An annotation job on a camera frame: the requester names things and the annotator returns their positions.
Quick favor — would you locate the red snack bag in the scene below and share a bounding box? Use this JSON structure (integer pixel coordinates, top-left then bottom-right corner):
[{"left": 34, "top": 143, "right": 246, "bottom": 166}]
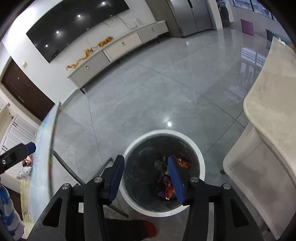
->
[{"left": 157, "top": 156, "right": 192, "bottom": 201}]

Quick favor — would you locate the white round trash bin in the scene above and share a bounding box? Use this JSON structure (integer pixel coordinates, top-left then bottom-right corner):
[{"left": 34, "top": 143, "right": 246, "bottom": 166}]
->
[{"left": 120, "top": 130, "right": 205, "bottom": 218}]

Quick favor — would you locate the blue white gloved hand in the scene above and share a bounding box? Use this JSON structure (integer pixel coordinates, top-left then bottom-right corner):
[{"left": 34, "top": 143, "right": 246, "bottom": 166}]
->
[{"left": 1, "top": 185, "right": 24, "bottom": 240}]

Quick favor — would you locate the white shoe cabinet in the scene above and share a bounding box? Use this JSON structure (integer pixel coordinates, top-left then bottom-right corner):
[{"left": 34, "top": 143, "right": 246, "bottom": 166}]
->
[{"left": 0, "top": 89, "right": 41, "bottom": 158}]

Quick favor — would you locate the dark brown entrance door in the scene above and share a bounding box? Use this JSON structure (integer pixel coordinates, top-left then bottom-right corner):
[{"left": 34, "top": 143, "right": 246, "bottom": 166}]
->
[{"left": 1, "top": 60, "right": 54, "bottom": 121}]

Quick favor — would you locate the beige sofa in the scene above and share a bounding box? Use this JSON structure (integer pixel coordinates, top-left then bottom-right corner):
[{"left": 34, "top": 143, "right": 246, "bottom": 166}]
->
[{"left": 223, "top": 38, "right": 295, "bottom": 240}]

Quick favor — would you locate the white TV cabinet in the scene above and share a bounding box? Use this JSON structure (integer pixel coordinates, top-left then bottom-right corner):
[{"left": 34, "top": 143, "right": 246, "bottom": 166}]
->
[{"left": 68, "top": 21, "right": 169, "bottom": 89}]

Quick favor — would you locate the golden dragon ornament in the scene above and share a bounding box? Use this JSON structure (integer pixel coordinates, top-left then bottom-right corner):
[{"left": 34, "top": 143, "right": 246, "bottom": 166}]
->
[{"left": 66, "top": 36, "right": 114, "bottom": 71}]

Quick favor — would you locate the grey refrigerator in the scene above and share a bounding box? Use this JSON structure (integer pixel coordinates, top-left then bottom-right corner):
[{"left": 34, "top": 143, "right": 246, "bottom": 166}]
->
[{"left": 167, "top": 0, "right": 212, "bottom": 37}]

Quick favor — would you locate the wall-mounted black television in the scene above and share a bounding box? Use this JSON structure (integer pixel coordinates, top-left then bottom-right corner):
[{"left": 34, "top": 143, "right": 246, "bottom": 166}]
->
[{"left": 27, "top": 0, "right": 130, "bottom": 63}]

